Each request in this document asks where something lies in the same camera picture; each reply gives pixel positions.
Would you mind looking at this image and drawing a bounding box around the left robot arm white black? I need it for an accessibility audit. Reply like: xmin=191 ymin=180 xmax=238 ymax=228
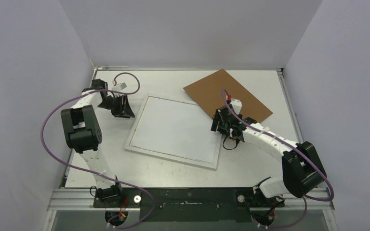
xmin=61 ymin=79 xmax=135 ymax=207

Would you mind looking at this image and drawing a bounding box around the white picture frame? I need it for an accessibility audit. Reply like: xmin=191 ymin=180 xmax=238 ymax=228
xmin=124 ymin=94 xmax=223 ymax=170

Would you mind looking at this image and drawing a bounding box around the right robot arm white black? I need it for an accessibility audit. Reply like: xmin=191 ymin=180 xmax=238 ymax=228
xmin=211 ymin=106 xmax=326 ymax=206

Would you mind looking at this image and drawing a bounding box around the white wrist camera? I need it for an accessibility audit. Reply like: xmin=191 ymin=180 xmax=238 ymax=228
xmin=225 ymin=95 xmax=242 ymax=115
xmin=111 ymin=82 xmax=127 ymax=94

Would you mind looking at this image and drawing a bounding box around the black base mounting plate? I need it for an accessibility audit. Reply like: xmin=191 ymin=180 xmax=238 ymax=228
xmin=92 ymin=187 xmax=285 ymax=226

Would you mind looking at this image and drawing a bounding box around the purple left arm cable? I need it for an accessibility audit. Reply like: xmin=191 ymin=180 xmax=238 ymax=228
xmin=40 ymin=72 xmax=156 ymax=230

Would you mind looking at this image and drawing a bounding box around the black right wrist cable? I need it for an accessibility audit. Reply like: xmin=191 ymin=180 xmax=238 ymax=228
xmin=222 ymin=135 xmax=240 ymax=151

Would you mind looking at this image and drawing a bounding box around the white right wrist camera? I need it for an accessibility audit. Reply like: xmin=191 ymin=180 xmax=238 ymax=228
xmin=225 ymin=95 xmax=242 ymax=115

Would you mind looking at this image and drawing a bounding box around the white brown backing board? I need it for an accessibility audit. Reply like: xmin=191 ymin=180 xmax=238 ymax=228
xmin=183 ymin=69 xmax=273 ymax=122

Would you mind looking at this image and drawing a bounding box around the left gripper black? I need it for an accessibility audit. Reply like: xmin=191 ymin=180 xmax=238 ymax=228
xmin=98 ymin=94 xmax=135 ymax=119

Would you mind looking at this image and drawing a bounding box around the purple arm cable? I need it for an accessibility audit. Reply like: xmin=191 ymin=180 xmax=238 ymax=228
xmin=221 ymin=89 xmax=335 ymax=230
xmin=40 ymin=72 xmax=156 ymax=230

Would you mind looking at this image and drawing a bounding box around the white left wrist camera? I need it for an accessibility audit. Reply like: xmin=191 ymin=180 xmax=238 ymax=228
xmin=111 ymin=82 xmax=127 ymax=94

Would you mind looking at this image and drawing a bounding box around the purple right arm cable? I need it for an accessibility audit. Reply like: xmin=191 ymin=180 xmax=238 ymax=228
xmin=221 ymin=89 xmax=335 ymax=230

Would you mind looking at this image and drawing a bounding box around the aluminium front rail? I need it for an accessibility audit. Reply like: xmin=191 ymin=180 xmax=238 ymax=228
xmin=48 ymin=188 xmax=335 ymax=211

